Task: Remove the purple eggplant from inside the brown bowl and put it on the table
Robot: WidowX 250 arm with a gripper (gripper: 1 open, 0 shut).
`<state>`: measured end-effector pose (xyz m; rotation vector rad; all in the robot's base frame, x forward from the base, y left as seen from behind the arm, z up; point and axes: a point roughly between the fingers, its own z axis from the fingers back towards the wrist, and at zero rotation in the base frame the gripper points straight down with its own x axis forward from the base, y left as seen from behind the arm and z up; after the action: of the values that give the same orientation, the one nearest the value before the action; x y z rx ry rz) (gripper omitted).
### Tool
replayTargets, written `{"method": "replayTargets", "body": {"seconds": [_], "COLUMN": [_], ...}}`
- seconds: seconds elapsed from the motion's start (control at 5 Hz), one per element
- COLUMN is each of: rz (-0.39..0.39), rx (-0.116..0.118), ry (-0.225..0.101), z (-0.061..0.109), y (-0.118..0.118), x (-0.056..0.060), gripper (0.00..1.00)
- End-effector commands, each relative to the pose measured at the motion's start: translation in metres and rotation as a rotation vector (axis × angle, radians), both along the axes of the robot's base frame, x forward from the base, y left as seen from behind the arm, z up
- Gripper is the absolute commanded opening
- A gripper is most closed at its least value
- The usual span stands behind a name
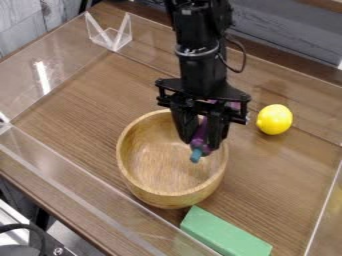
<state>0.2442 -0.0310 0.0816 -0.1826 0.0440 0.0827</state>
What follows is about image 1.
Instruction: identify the purple toy eggplant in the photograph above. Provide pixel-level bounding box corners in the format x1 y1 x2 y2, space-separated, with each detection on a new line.
189 99 245 164

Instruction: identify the brown wooden bowl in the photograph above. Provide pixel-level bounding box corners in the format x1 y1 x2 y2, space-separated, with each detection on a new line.
116 110 229 209

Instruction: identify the black cable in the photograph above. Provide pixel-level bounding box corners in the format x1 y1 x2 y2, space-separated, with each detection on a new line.
0 224 48 256

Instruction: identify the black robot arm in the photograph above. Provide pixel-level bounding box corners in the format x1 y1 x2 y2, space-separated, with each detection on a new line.
155 0 251 150

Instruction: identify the clear acrylic corner bracket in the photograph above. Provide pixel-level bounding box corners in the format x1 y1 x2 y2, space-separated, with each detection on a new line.
84 12 132 52

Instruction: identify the yellow lemon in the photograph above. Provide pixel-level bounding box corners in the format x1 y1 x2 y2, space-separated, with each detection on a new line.
255 104 294 135

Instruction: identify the green rectangular block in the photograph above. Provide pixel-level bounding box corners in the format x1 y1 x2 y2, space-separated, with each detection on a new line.
181 206 273 256

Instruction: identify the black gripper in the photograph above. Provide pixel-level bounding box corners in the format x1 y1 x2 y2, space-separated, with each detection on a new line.
154 53 253 151

